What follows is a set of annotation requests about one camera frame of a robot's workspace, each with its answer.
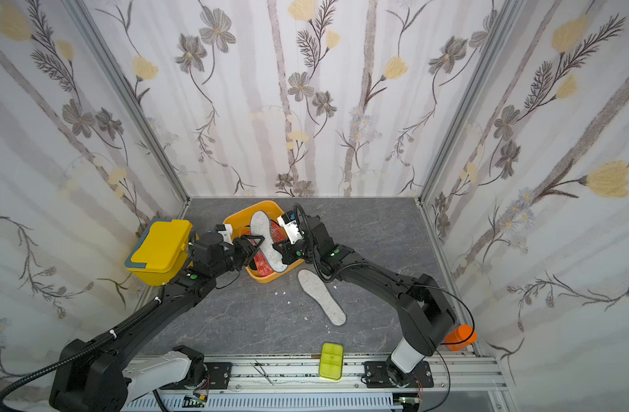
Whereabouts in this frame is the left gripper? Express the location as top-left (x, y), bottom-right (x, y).
top-left (209, 233), bottom-right (266, 280)

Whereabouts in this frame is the red patterned insole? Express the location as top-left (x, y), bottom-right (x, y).
top-left (270, 221), bottom-right (289, 243)
top-left (247, 251), bottom-right (274, 279)

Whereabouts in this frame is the grey felt insole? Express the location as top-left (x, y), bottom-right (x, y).
top-left (250, 211), bottom-right (288, 273)
top-left (297, 270), bottom-right (347, 326)

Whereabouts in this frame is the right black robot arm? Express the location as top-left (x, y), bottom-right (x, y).
top-left (273, 208), bottom-right (458, 387)

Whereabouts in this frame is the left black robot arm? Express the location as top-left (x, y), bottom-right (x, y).
top-left (49, 232), bottom-right (265, 411)

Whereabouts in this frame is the yellow plastic storage tray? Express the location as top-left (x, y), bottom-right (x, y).
top-left (223, 200), bottom-right (304, 284)

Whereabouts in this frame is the yellow lidded box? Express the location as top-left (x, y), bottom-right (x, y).
top-left (125, 219), bottom-right (193, 287)

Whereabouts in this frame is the green compartment box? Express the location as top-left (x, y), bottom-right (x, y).
top-left (319, 343), bottom-right (345, 381)

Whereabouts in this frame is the orange cylindrical container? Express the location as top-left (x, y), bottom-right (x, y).
top-left (443, 324), bottom-right (477, 352)

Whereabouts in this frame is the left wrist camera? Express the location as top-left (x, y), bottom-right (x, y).
top-left (215, 223), bottom-right (234, 244)

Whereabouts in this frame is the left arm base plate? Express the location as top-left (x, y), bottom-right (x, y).
top-left (161, 360), bottom-right (232, 391)

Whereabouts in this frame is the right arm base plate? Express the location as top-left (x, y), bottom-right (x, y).
top-left (361, 360), bottom-right (434, 389)

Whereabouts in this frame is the white slotted cable duct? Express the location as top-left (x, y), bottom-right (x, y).
top-left (123, 393), bottom-right (403, 411)

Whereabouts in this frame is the black corrugated cable conduit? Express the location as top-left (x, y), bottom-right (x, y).
top-left (0, 295), bottom-right (161, 412)

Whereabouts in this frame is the aluminium rail frame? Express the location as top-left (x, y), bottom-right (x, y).
top-left (87, 352), bottom-right (511, 412)

